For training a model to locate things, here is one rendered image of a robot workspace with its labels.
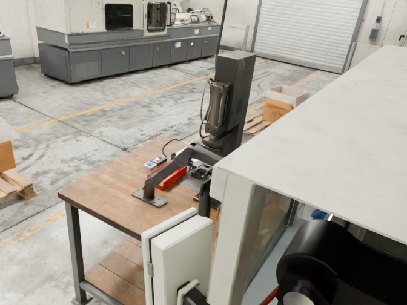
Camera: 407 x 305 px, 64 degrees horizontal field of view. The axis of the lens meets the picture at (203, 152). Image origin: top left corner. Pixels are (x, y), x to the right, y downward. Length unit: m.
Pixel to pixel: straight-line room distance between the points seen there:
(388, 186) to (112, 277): 1.95
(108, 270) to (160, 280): 1.61
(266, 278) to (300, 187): 0.85
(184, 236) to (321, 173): 0.34
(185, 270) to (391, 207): 0.47
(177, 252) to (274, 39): 10.89
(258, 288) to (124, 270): 1.24
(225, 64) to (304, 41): 9.38
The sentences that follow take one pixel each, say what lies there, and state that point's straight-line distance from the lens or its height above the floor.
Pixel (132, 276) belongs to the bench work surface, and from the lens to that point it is 2.35.
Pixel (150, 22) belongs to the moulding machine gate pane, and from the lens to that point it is 8.05.
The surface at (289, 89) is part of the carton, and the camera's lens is 5.68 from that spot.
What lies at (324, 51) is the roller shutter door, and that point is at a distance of 11.01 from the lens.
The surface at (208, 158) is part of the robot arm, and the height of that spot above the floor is 1.26.
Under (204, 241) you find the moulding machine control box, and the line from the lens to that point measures 0.83.
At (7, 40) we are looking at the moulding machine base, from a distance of 6.06.
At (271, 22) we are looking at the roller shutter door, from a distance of 11.51.
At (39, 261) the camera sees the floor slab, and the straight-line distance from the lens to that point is 2.87.
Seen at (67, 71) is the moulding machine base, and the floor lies 0.29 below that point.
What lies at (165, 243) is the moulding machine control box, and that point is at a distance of 0.75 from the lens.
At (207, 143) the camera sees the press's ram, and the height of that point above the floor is 1.17.
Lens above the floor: 1.98
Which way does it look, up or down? 27 degrees down
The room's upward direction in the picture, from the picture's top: 7 degrees clockwise
